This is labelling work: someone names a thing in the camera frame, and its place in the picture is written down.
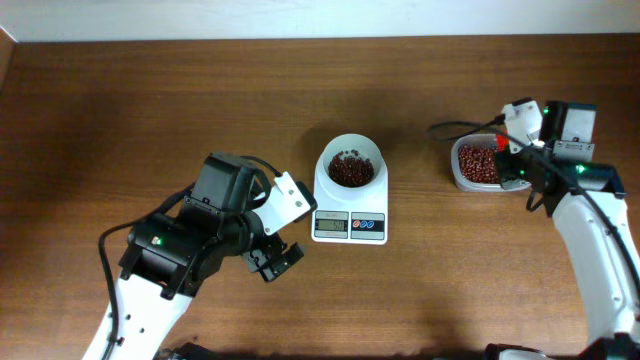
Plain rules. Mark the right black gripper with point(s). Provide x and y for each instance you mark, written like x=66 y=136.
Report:
x=513 y=167

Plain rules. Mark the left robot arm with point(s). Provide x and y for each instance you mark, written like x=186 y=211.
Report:
x=156 y=284

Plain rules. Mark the white round bowl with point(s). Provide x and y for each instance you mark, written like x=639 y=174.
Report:
x=367 y=149

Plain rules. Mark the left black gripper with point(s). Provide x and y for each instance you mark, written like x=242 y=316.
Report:
x=265 y=253

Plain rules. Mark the clear plastic bean container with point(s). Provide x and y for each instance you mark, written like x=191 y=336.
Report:
x=481 y=140

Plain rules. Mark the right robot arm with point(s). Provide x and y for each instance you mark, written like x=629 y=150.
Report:
x=594 y=228

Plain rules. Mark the red beans in bowl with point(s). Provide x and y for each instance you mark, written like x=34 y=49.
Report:
x=350 y=169

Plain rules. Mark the white digital kitchen scale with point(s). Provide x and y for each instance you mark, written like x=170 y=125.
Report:
x=351 y=215

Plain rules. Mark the orange measuring scoop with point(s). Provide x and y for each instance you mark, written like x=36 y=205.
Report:
x=502 y=142

